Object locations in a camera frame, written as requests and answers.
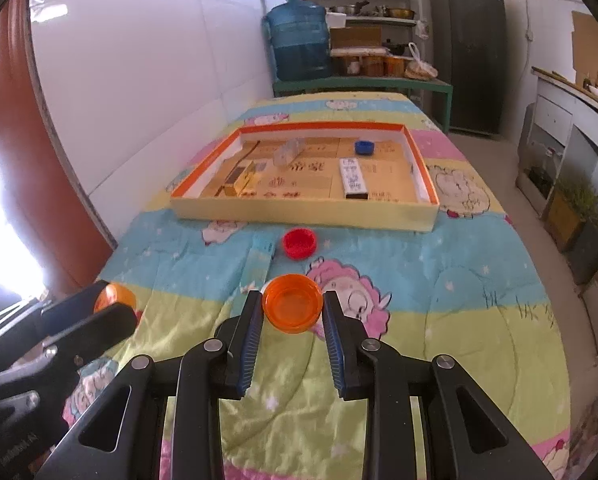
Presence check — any shallow cardboard tray box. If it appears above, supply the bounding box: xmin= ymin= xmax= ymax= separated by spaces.
xmin=170 ymin=121 xmax=440 ymax=233

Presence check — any dark planter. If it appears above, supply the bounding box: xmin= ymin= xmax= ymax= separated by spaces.
xmin=569 ymin=220 xmax=598 ymax=286

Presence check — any gold brown small box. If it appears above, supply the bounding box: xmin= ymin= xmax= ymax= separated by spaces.
xmin=218 ymin=160 xmax=260 ymax=196

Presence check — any dark refrigerator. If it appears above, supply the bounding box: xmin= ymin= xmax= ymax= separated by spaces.
xmin=427 ymin=0 xmax=508 ymax=136

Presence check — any cartoon printed blanket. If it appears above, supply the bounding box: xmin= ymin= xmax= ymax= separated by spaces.
xmin=61 ymin=91 xmax=572 ymax=480

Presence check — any cardboard sheet on wall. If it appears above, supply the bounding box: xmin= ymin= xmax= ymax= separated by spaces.
xmin=571 ymin=10 xmax=598 ymax=76

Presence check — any brown planter with plant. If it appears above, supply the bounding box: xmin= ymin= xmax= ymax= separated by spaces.
xmin=544 ymin=180 xmax=598 ymax=253

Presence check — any white printed box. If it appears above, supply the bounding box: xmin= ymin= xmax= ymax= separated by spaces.
xmin=339 ymin=157 xmax=370 ymax=200

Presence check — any clear plastic bottle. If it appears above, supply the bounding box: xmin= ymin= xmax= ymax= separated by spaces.
xmin=273 ymin=140 xmax=304 ymax=167

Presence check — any red bottle cap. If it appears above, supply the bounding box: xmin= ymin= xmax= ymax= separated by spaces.
xmin=282 ymin=228 xmax=318 ymax=260

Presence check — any blue water jug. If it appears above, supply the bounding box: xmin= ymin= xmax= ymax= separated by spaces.
xmin=263 ymin=0 xmax=331 ymax=82

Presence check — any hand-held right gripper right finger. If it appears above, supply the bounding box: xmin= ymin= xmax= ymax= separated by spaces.
xmin=323 ymin=290 xmax=554 ymax=480

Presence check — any red-brown wooden door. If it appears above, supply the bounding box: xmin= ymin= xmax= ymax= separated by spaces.
xmin=0 ymin=0 xmax=117 ymax=311

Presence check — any plastic bag of bread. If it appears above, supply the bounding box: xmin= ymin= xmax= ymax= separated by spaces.
xmin=404 ymin=42 xmax=438 ymax=81

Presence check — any green table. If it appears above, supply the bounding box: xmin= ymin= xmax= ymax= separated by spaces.
xmin=272 ymin=76 xmax=454 ymax=133

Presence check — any grey kitchen counter cabinet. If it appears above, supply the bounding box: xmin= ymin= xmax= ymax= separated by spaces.
xmin=516 ymin=66 xmax=598 ymax=281

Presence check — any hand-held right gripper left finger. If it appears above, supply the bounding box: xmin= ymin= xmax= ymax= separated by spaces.
xmin=36 ymin=290 xmax=264 ymax=480

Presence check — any brown cardboard box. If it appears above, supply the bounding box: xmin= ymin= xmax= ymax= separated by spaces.
xmin=329 ymin=26 xmax=382 ymax=51

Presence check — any orange bottle cap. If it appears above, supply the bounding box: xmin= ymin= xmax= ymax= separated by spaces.
xmin=263 ymin=274 xmax=324 ymax=333

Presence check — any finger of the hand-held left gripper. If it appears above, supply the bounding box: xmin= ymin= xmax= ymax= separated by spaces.
xmin=0 ymin=304 xmax=140 ymax=411
xmin=0 ymin=280 xmax=112 ymax=351

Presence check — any orange printed lid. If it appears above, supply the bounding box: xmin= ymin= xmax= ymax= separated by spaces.
xmin=94 ymin=282 xmax=137 ymax=317

